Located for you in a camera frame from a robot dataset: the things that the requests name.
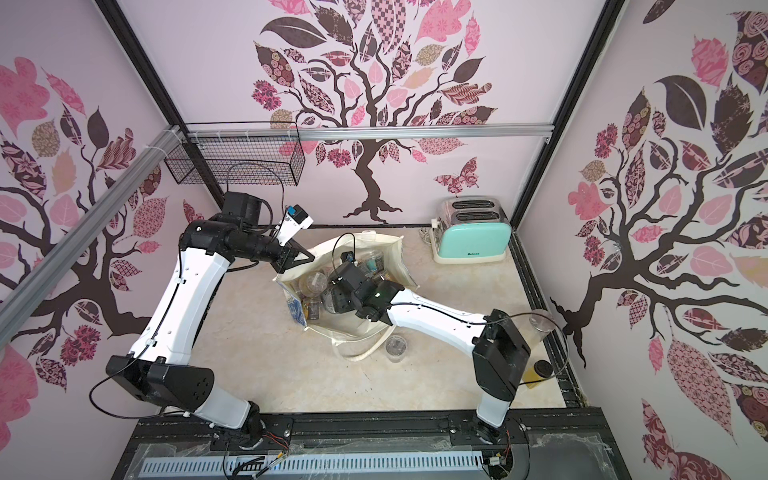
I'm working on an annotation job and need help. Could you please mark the black wire basket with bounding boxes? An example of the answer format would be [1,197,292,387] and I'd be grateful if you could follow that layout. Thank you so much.
[165,120,306,188]

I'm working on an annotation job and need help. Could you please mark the yellow label seed jar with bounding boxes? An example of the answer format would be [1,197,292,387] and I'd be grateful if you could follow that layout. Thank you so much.
[521,359,554,388]

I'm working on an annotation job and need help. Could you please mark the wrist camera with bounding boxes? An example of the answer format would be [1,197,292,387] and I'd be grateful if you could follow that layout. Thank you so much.
[340,250,357,266]
[276,204,314,246]

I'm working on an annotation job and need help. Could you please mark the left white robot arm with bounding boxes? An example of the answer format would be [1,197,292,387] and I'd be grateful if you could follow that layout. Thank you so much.
[106,192,314,448]

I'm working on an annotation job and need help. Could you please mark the white slotted cable duct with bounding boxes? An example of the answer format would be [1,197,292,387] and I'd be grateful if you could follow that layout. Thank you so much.
[126,451,486,479]

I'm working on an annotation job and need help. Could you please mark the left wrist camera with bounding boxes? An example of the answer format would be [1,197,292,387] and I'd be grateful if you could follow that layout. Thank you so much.
[276,204,314,246]

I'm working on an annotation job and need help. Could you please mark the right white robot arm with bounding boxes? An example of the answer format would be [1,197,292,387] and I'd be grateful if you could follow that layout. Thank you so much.
[330,261,559,443]

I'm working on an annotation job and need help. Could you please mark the mint green toaster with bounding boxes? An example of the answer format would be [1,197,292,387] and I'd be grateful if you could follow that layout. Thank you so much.
[428,196,512,265]

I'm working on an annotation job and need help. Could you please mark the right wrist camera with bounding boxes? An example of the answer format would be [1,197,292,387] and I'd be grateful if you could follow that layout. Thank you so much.
[340,250,357,266]

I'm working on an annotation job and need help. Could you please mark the clear seed jar dark lid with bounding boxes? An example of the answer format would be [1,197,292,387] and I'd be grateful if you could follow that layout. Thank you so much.
[384,334,408,363]

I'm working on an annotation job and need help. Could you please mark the clear jar sandy contents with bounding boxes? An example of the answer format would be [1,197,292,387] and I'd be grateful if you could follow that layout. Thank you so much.
[523,309,560,350]

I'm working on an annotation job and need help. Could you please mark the grey clear seed jar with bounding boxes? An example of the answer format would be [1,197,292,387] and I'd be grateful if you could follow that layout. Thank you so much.
[299,271,328,298]

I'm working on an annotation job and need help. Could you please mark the aluminium rail back wall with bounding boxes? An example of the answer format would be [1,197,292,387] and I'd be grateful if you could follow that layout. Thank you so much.
[187,123,554,141]

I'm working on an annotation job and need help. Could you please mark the aluminium rail wall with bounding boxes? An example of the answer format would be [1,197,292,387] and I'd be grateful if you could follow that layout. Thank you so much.
[1,125,182,345]
[187,123,554,141]

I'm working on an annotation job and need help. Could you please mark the black base frame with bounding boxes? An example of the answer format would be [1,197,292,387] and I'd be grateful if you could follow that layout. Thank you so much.
[114,408,629,479]

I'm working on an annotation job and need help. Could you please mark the cream canvas tote bag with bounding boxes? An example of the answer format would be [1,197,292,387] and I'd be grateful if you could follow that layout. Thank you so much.
[275,231,418,362]

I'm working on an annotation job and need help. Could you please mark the aluminium rail left wall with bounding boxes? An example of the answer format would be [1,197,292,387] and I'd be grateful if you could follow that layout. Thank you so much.
[1,125,182,345]

